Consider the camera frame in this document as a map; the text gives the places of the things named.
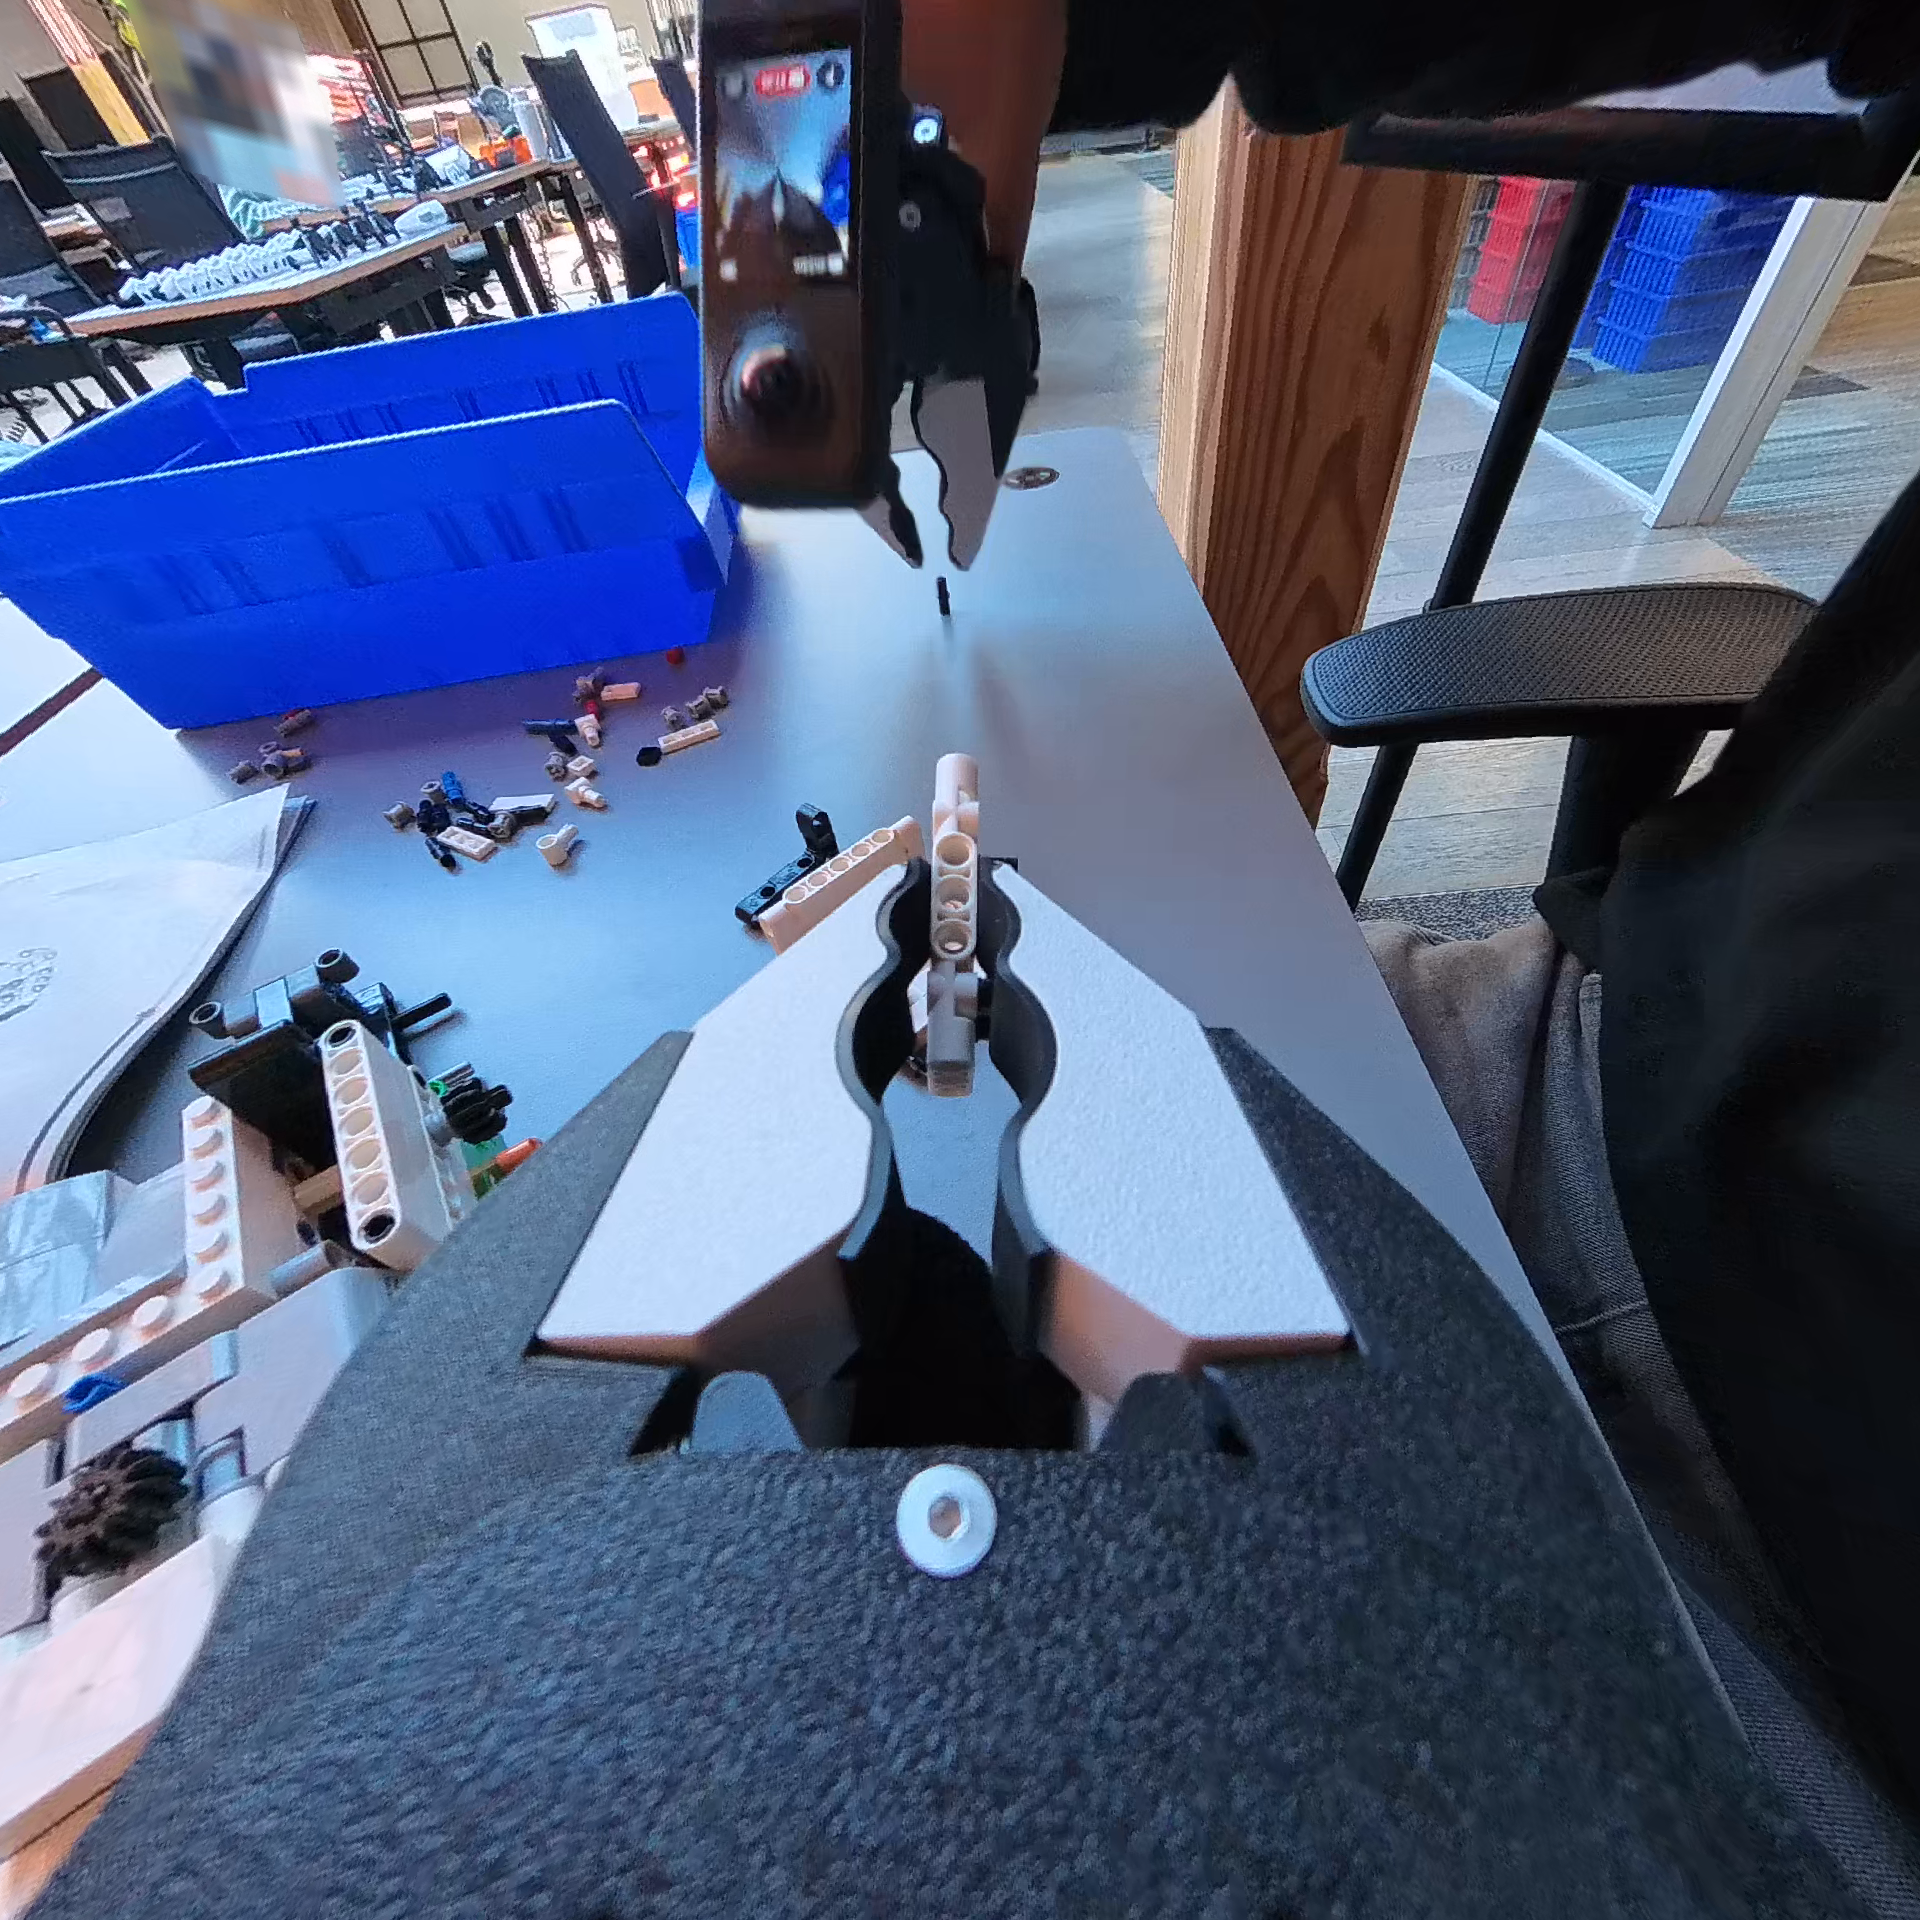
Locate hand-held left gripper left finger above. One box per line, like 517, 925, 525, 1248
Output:
535, 861, 916, 1449

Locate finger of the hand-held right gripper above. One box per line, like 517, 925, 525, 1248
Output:
861, 451, 928, 568
912, 372, 1034, 576

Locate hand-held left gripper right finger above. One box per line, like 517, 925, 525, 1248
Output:
982, 861, 1352, 1444

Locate white lego beam assembly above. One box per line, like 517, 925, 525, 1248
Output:
907, 752, 995, 1097

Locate person's right forearm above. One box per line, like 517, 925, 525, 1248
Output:
1050, 0, 1920, 140

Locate white lego panel subassembly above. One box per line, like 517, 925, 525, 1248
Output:
756, 816, 924, 950

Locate pile of small lego pieces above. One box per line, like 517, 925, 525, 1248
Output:
224, 644, 735, 880

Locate white green lego truck model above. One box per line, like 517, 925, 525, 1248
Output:
0, 943, 542, 1863

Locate lego instruction booklet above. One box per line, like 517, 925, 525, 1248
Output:
0, 780, 320, 1192

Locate person's right hand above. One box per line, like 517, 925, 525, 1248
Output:
900, 0, 1069, 295

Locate black office chair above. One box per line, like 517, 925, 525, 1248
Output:
520, 47, 682, 301
0, 95, 260, 395

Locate person's grey trousers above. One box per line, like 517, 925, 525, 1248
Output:
1357, 913, 1920, 1920

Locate long work desk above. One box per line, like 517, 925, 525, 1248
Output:
66, 150, 605, 353

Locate blue plastic bin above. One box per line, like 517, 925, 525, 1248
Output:
0, 287, 741, 732

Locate stack of red crates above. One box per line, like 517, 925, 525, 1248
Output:
1462, 176, 1566, 324

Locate black chair armrest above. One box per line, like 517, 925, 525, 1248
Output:
1302, 585, 1819, 747

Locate person's black jacket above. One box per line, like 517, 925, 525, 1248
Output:
1536, 471, 1920, 1816

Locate stack of blue crates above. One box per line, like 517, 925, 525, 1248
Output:
1590, 188, 1827, 375

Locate wooden post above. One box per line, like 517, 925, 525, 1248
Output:
1158, 83, 1479, 827

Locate white door frame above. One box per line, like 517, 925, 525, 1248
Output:
1642, 195, 1895, 529

